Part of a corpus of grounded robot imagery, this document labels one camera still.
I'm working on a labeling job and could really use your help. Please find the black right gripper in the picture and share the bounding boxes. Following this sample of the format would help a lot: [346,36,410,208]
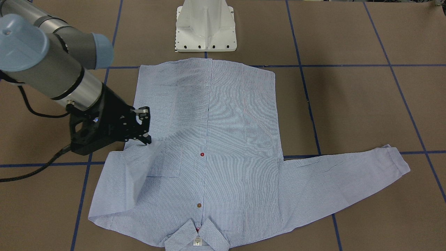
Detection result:
[69,85,152,155]

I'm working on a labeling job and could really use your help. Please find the light blue striped shirt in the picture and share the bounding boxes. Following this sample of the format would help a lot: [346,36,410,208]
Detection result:
[88,58,410,251]

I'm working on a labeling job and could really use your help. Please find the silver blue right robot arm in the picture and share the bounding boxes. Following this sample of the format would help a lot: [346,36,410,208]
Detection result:
[1,0,152,155]

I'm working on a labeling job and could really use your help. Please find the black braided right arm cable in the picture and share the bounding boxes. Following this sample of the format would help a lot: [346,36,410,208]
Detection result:
[0,71,75,183]

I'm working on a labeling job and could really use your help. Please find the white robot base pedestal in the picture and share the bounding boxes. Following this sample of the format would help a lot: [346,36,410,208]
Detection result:
[174,0,237,53]

